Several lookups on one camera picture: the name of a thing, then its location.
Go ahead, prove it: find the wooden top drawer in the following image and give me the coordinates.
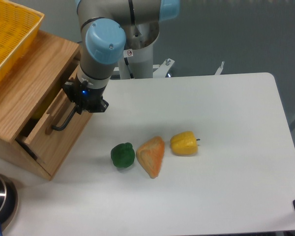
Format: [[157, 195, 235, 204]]
[[15, 66, 94, 176]]

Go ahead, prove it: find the yellow toy bell pepper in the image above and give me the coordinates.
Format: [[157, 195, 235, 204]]
[[170, 131, 198, 156]]

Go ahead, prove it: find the orange toy sandwich wedge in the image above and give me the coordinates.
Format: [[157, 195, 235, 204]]
[[136, 136, 165, 179]]

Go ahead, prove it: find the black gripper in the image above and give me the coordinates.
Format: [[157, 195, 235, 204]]
[[62, 79, 109, 115]]

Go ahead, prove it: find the green toy pepper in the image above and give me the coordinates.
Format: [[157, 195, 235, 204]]
[[111, 143, 135, 168]]

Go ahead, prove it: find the yellow plastic basket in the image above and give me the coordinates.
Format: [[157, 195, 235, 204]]
[[0, 0, 45, 82]]

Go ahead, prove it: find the steel bowl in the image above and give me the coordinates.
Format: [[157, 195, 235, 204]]
[[0, 174, 19, 231]]

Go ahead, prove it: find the white metal bracket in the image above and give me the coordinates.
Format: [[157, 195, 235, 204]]
[[214, 61, 225, 75]]

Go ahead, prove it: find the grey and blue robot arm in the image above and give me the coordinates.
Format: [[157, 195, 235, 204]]
[[63, 0, 180, 114]]

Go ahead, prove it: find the wooden drawer cabinet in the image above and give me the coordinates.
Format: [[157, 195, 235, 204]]
[[0, 31, 90, 180]]

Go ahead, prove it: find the yellow toy banana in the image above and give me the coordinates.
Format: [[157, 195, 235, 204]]
[[31, 90, 59, 119]]

